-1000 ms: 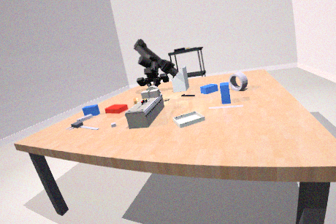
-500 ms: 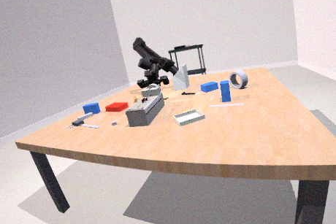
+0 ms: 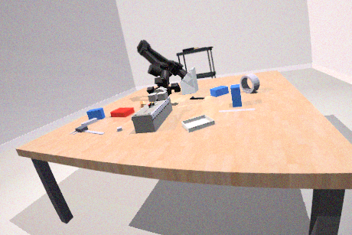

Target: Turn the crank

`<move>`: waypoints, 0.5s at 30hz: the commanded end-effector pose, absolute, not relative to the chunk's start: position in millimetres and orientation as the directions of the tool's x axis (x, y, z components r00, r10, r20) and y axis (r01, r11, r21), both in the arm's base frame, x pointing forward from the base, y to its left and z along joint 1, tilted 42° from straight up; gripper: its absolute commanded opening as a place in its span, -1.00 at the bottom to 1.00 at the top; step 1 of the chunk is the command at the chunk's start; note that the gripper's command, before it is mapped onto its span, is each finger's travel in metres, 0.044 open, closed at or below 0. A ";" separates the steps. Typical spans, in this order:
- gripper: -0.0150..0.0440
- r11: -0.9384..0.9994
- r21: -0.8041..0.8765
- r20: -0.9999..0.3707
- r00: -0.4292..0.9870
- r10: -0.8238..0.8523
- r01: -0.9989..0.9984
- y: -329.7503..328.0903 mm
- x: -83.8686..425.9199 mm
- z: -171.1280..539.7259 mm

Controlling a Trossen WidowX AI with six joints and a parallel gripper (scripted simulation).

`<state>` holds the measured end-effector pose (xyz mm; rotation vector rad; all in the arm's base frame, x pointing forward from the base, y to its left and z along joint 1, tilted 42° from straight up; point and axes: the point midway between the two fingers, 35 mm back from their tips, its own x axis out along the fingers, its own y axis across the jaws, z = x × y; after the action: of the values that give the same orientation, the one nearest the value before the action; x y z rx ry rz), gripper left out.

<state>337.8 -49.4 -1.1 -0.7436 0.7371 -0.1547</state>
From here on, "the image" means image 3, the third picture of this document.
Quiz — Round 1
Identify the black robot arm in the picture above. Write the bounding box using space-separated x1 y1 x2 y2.
137 39 187 86

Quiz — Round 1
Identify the blue rectangular block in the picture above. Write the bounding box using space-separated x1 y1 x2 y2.
86 107 106 120
210 86 229 97
230 84 242 108

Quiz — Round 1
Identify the red block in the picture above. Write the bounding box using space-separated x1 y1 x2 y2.
110 108 135 118

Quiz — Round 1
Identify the grey ring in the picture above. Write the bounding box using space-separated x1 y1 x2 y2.
240 73 260 93

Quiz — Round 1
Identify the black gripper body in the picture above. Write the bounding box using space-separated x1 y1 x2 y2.
146 78 181 94

